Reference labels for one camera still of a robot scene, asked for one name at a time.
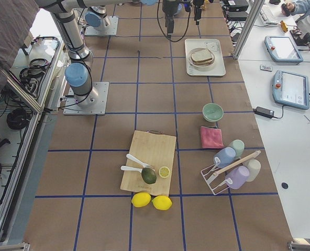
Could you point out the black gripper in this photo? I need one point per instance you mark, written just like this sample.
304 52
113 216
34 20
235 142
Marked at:
168 7
198 3

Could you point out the purple cup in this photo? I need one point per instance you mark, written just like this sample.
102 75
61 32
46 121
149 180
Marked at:
237 177

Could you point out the teach pendant near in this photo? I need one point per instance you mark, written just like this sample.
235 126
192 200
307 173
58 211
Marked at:
291 89

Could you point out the green cup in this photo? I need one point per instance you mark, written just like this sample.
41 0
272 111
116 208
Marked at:
238 146

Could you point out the teach pendant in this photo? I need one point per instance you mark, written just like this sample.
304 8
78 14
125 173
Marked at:
282 50
291 89

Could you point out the green avocado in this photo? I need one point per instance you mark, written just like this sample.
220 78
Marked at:
148 175

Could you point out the yellow lemon right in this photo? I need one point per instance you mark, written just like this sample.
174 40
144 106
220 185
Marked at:
162 203

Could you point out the green bowl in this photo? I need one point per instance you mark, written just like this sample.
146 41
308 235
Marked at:
212 112

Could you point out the beige cup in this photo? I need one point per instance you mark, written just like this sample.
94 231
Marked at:
254 166

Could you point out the lemon half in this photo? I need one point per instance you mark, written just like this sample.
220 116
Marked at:
164 172

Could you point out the yellow lemon left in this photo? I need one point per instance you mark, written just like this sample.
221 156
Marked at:
141 199

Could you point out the aluminium frame post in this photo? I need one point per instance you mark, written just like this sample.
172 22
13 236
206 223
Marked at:
252 16

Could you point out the white plastic knife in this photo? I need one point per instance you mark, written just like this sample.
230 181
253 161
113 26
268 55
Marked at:
134 159

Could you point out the yellow lemon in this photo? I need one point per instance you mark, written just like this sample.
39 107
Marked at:
162 203
141 199

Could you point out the bread slice on plate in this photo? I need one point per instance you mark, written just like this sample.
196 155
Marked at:
204 63

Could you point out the blue cup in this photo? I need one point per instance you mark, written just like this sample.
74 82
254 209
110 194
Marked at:
224 157

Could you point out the black power adapter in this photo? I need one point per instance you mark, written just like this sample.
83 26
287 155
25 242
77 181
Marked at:
267 113

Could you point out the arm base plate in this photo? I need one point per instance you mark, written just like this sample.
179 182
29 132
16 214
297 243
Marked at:
99 27
94 104

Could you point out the pink cloth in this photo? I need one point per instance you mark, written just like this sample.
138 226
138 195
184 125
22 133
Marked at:
211 138

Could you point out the white round plate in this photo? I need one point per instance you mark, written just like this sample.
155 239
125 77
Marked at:
207 68

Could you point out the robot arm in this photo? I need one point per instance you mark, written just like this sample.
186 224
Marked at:
78 74
169 8

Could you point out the bread slice brown crust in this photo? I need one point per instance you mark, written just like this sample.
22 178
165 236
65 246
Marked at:
202 55

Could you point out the teach pendant far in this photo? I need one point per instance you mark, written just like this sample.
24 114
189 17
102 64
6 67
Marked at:
282 50

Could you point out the white wire cup rack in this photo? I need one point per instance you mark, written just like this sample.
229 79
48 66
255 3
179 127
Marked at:
215 177

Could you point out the white bear tray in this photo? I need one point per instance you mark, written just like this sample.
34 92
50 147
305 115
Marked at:
214 46

